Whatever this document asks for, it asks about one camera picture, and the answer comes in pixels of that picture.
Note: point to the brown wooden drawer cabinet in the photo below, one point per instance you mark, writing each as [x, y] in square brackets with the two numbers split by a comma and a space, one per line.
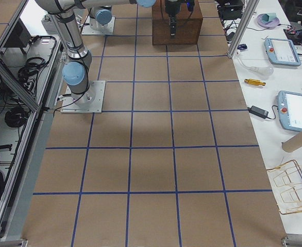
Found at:
[189, 23]

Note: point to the aluminium frame post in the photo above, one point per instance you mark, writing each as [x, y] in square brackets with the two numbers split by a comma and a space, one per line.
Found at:
[247, 15]

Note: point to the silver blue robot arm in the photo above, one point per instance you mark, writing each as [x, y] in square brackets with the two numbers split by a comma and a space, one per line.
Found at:
[100, 17]
[75, 73]

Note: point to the black power adapter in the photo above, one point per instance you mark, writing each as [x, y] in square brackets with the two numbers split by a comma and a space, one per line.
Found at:
[258, 112]

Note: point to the lower teach pendant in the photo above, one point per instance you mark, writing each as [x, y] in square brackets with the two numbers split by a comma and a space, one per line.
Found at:
[290, 110]

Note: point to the teach pendant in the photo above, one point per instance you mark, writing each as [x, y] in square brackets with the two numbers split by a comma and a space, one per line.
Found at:
[281, 52]
[290, 110]

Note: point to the gold wire rack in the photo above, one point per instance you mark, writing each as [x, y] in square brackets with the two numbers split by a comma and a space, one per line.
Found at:
[286, 182]

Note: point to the upper teach pendant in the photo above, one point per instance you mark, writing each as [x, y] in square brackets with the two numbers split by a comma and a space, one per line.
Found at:
[281, 52]

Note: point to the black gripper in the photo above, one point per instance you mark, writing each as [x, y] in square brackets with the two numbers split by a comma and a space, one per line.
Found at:
[171, 7]

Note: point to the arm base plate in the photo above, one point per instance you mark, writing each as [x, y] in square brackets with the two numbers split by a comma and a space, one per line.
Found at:
[96, 29]
[91, 101]

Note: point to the cardboard tube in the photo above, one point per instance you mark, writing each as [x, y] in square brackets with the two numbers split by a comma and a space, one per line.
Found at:
[293, 143]

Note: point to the purple bowl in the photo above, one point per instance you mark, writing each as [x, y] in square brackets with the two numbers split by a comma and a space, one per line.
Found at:
[268, 20]

